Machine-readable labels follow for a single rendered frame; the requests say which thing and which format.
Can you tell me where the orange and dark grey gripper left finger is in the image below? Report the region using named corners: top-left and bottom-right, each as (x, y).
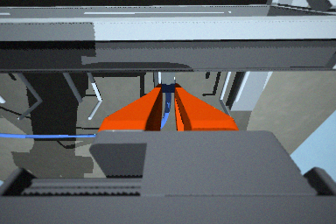
top-left (97, 83), bottom-right (163, 133)

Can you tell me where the blue patch cord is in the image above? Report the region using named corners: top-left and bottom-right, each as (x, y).
top-left (0, 93), bottom-right (172, 138)

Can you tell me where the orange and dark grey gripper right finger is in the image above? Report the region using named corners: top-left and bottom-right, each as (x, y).
top-left (174, 83), bottom-right (239, 131)

